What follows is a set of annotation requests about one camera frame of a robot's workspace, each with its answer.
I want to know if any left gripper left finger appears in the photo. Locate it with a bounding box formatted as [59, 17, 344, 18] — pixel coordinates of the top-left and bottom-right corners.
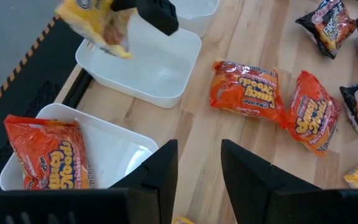
[110, 139, 179, 224]

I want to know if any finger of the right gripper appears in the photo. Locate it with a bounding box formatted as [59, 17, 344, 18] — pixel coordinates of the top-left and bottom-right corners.
[110, 0, 180, 37]

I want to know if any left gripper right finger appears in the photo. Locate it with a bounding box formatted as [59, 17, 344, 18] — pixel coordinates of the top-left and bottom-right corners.
[221, 139, 323, 224]

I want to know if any orange Saucy Noods pack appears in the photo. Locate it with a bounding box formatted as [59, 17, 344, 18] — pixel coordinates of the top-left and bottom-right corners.
[209, 60, 288, 129]
[4, 114, 96, 190]
[286, 70, 342, 157]

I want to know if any white plastic bin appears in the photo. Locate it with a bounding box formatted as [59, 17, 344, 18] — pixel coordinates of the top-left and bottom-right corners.
[75, 14, 202, 109]
[169, 0, 221, 38]
[0, 103, 159, 191]

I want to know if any black striped-edge floor mat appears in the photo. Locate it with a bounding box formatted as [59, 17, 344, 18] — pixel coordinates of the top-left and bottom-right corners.
[0, 14, 85, 200]

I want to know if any black aluminium table frame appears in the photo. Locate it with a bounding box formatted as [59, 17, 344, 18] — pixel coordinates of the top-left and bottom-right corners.
[61, 68, 93, 109]

